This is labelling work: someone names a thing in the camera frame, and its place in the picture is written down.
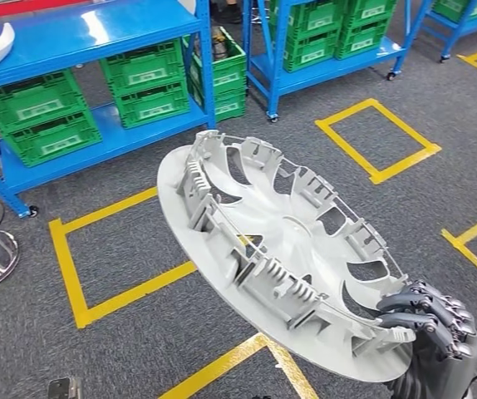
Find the blue metal shelf rack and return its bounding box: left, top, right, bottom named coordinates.
left=0, top=0, right=217, bottom=219
left=242, top=0, right=435, bottom=123
left=419, top=0, right=477, bottom=62

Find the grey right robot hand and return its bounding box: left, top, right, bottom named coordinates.
left=376, top=279, right=477, bottom=399

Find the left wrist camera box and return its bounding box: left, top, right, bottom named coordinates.
left=47, top=376, right=84, bottom=399

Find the red barrier belt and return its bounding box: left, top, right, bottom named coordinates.
left=0, top=0, right=90, bottom=22

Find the grey cylindrical part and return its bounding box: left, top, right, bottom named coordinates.
left=211, top=26, right=229, bottom=61

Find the yellow floor tape rectangle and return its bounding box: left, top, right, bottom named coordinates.
left=315, top=97, right=442, bottom=185

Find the grey plastic wheel cover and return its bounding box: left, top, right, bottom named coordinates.
left=157, top=130, right=417, bottom=384

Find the person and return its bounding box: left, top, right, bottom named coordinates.
left=210, top=0, right=244, bottom=24

